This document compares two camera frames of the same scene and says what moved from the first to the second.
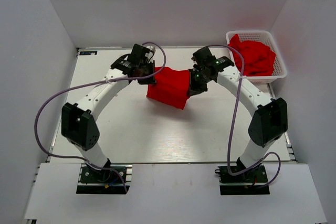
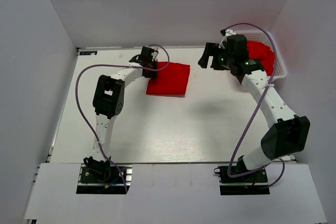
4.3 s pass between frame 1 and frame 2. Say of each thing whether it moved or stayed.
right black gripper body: moved
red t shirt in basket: stayed
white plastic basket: stayed
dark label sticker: stayed
